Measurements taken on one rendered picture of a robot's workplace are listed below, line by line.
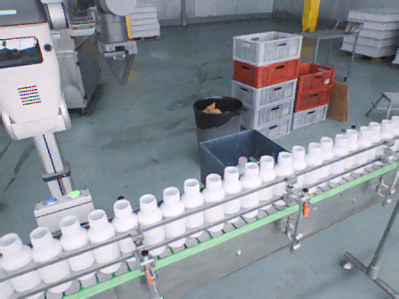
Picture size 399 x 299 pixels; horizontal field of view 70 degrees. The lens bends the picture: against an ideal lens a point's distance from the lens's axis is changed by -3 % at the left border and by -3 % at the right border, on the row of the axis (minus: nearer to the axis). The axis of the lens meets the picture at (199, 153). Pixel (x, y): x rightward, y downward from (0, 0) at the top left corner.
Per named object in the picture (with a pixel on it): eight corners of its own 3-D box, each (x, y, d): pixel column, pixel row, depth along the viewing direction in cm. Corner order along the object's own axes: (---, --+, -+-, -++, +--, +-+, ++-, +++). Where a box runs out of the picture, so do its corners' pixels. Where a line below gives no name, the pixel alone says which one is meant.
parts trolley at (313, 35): (309, 91, 481) (319, 27, 431) (286, 82, 524) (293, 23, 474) (352, 81, 521) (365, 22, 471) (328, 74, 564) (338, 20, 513)
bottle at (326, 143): (311, 175, 103) (319, 133, 94) (328, 181, 100) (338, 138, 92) (305, 184, 99) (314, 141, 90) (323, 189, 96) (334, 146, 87)
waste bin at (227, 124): (207, 182, 268) (207, 117, 236) (187, 159, 303) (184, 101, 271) (249, 169, 286) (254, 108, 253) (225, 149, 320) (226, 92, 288)
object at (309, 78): (297, 95, 334) (300, 76, 323) (273, 85, 365) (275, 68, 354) (333, 86, 359) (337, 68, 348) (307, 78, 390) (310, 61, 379)
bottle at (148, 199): (138, 252, 75) (128, 202, 67) (151, 236, 80) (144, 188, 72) (157, 260, 73) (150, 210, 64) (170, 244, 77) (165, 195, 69)
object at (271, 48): (258, 66, 276) (260, 42, 265) (231, 59, 305) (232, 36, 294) (301, 58, 305) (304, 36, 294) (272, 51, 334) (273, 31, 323)
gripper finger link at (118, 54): (132, 77, 73) (126, 38, 68) (140, 84, 67) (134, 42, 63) (104, 82, 71) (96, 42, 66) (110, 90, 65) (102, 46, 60)
